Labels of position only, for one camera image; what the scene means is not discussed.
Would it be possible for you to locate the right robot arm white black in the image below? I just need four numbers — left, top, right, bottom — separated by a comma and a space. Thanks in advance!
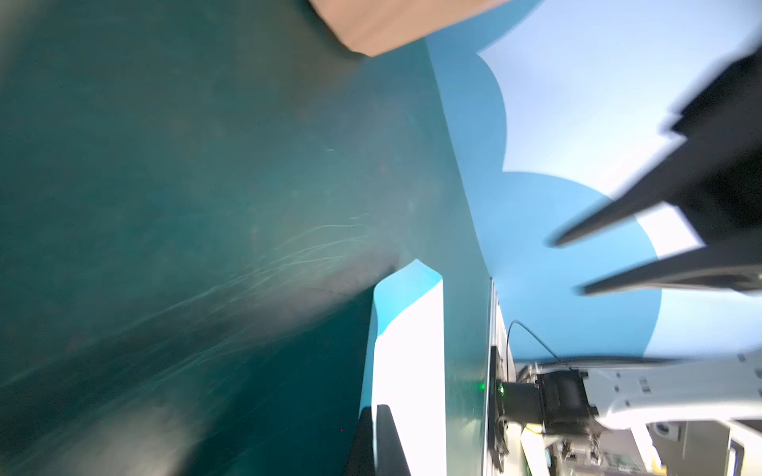
486, 51, 761, 438

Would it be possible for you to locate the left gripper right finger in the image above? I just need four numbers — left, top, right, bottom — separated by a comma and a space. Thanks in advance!
375, 405, 411, 476

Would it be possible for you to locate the terracotta flower pot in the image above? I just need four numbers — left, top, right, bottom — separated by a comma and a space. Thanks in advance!
310, 0, 506, 58

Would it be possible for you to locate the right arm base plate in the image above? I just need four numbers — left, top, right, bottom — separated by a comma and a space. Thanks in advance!
485, 345, 509, 467

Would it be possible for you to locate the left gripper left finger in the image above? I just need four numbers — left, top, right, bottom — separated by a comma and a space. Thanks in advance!
343, 407, 374, 476

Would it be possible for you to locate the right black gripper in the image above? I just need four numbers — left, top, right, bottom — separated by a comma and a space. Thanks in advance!
551, 49, 761, 296

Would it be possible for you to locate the light blue square paper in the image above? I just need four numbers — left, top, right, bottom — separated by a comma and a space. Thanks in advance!
360, 260, 446, 475

